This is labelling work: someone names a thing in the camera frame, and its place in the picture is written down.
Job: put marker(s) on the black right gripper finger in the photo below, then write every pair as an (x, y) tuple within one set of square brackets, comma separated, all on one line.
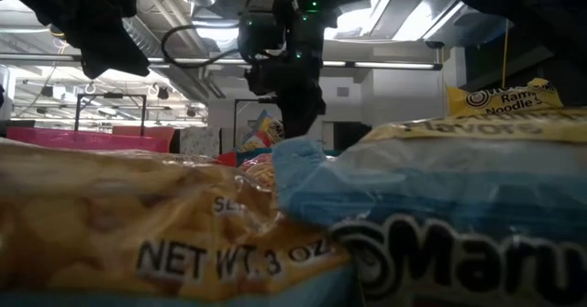
[(300, 114)]

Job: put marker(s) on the blue-trimmed Maruchan noodle pack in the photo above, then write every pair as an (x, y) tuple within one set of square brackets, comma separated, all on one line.
[(268, 130), (114, 215), (458, 197)]

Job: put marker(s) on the yellow Maruchan noodle pack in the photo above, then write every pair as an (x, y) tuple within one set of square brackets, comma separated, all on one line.
[(504, 98)]

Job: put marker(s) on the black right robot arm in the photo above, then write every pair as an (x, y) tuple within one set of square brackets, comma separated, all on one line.
[(504, 0)]

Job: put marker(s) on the pink plastic bin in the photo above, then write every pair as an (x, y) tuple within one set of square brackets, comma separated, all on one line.
[(82, 140)]

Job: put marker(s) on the white patterned panel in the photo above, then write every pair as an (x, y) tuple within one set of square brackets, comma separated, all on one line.
[(199, 139)]

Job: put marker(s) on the black monitor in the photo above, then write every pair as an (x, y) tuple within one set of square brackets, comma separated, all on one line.
[(14, 123)]

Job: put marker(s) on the corrugated silver ventilation duct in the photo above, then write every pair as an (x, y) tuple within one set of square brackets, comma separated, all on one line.
[(151, 41)]

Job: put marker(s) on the wall vent grille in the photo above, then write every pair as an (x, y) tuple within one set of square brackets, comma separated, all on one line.
[(343, 91)]

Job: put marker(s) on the black stand frame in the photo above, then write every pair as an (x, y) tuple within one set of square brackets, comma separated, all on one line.
[(110, 95), (235, 119)]

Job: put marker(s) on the small wall sensor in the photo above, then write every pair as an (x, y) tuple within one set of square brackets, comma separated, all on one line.
[(435, 44)]

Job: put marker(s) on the large rectangular ventilation duct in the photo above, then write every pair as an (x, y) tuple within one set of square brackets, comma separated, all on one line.
[(435, 18)]

